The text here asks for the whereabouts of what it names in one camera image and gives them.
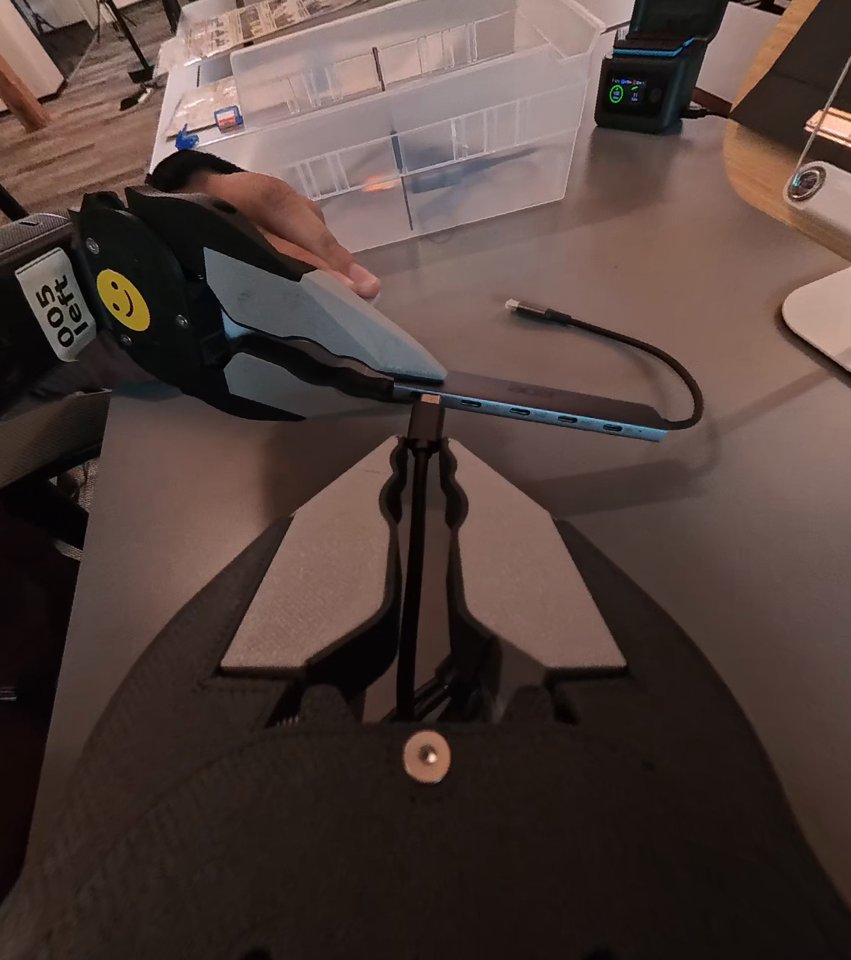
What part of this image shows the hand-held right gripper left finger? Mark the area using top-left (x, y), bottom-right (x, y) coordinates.
top-left (219, 433), bottom-right (404, 672)

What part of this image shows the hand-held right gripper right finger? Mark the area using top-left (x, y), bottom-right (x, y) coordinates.
top-left (443, 437), bottom-right (629, 672)

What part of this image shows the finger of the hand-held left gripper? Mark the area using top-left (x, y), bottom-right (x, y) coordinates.
top-left (223, 341), bottom-right (398, 423)
top-left (204, 246), bottom-right (448, 389)

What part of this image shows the black usb-c cable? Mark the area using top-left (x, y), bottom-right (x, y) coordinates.
top-left (394, 393), bottom-right (443, 723)

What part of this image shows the black hub cable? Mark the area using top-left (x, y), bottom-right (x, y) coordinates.
top-left (504, 297), bottom-right (704, 431)

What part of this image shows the person's left forearm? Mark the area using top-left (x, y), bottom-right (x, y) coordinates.
top-left (149, 151), bottom-right (243, 198)

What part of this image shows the person's left hand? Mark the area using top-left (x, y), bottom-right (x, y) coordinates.
top-left (234, 172), bottom-right (383, 301)

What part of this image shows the clear plastic storage box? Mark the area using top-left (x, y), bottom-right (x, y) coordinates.
top-left (151, 0), bottom-right (608, 254)

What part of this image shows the grey mesh chair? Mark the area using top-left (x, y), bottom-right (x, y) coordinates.
top-left (0, 388), bottom-right (113, 500)

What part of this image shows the black charging case with screen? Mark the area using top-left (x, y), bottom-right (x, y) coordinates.
top-left (593, 0), bottom-right (728, 138)

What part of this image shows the computer monitor with white stand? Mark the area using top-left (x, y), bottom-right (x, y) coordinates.
top-left (721, 0), bottom-right (851, 414)

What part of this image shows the dark cable in box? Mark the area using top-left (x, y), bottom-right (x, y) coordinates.
top-left (399, 146), bottom-right (541, 192)

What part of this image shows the thin white wire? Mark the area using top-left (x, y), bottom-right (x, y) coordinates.
top-left (784, 0), bottom-right (851, 202)

